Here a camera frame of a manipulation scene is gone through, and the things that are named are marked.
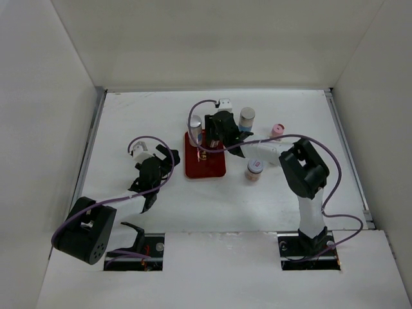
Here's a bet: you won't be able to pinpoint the purple cable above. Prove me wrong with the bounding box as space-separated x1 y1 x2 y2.
187 99 364 262
51 135 180 248

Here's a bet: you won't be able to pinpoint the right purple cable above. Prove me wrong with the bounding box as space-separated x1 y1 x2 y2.
187 99 364 262

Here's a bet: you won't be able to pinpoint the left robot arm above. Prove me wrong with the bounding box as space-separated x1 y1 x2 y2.
51 144 180 265

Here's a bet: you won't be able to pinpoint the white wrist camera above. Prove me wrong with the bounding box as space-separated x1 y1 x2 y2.
215 98 232 113
131 142 153 164

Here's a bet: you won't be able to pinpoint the pink cap shaker bottle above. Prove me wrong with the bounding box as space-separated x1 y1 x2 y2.
270 124 285 138

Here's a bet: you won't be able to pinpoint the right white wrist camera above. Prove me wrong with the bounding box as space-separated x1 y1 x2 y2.
215 98 232 113

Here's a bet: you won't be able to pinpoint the short jar white lid red logo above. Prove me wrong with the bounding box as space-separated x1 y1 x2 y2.
245 159 264 182

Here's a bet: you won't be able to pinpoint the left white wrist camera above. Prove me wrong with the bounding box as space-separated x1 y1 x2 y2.
131 142 153 164

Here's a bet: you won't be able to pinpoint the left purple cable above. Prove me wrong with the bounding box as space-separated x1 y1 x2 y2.
51 135 180 248

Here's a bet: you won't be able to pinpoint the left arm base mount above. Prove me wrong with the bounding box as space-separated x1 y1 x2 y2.
103 221 165 272

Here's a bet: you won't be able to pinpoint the red rectangular tray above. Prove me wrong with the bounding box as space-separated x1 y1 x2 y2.
184 132 227 180

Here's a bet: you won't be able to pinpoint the tall jar silver lid blue label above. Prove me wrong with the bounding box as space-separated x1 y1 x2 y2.
238 107 256 132

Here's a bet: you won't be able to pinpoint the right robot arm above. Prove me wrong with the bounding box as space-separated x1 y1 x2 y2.
205 111 330 258

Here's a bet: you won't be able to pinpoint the tall jar silver lid white beads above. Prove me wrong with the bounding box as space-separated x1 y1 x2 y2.
188 115 203 147

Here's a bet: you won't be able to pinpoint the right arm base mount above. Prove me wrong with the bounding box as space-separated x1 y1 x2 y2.
277 232 341 271

